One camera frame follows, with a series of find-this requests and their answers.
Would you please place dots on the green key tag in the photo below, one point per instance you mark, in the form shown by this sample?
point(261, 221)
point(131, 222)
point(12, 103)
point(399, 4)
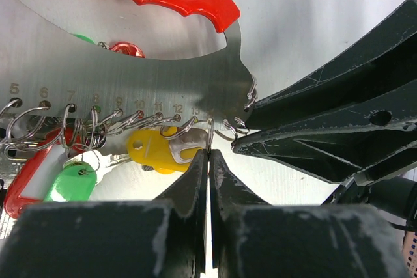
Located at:
point(73, 184)

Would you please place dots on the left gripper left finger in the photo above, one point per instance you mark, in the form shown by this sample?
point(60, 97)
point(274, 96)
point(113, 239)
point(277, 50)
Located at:
point(164, 237)

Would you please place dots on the red handled metal key organizer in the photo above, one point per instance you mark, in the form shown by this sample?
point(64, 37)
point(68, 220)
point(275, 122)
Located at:
point(105, 88)

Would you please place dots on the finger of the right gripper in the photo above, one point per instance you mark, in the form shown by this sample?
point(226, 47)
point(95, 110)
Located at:
point(382, 60)
point(370, 141)

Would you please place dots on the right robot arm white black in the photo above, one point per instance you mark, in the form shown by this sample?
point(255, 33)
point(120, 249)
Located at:
point(384, 200)

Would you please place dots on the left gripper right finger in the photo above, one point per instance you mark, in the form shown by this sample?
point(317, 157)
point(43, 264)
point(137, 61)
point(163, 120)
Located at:
point(252, 238)

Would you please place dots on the yellow key tag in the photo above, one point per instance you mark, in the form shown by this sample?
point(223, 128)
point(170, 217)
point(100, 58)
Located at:
point(149, 147)

